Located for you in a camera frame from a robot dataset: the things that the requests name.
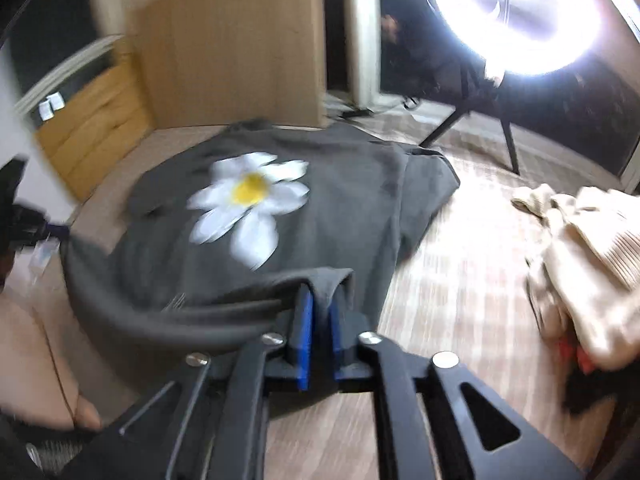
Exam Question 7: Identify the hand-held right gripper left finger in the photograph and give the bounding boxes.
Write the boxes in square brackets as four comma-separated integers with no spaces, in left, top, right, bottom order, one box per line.
[65,282,316,480]

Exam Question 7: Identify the white ring light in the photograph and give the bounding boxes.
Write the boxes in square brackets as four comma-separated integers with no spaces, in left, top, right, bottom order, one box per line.
[420,0,617,79]

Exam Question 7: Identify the beige clothes pile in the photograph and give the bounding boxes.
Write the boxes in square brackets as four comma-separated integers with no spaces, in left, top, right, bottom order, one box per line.
[510,182,640,371]

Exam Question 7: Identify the white framed window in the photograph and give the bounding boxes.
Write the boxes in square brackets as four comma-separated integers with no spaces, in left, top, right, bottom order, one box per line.
[9,0,128,117]

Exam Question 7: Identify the large dark window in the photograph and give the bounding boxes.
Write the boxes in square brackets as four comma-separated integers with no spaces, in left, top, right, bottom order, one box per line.
[517,52,640,183]

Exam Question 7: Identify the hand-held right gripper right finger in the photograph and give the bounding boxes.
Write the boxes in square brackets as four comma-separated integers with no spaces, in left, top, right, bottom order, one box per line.
[327,282,588,480]

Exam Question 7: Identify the grey daisy print t-shirt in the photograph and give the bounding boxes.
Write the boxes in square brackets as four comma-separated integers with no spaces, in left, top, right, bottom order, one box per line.
[60,120,461,361]

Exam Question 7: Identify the plaid beige blanket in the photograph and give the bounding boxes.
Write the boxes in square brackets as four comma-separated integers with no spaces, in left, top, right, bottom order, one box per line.
[75,110,640,480]

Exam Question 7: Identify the red cloth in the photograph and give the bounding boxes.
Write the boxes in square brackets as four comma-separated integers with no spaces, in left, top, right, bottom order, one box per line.
[555,339,597,373]

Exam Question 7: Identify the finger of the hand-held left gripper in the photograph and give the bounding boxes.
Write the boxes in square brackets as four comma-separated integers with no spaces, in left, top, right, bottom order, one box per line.
[15,204,71,248]

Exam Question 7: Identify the light wooden board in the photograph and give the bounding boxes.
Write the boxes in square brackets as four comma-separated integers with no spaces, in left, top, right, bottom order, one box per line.
[127,0,329,132]

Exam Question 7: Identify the black garment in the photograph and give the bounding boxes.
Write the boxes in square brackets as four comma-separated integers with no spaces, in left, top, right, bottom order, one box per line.
[560,367,622,416]

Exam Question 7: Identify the pine wooden panel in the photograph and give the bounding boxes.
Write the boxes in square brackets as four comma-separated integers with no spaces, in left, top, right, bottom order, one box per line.
[34,57,157,202]

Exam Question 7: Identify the white door frame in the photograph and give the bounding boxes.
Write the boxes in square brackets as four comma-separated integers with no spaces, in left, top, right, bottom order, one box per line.
[320,0,382,107]

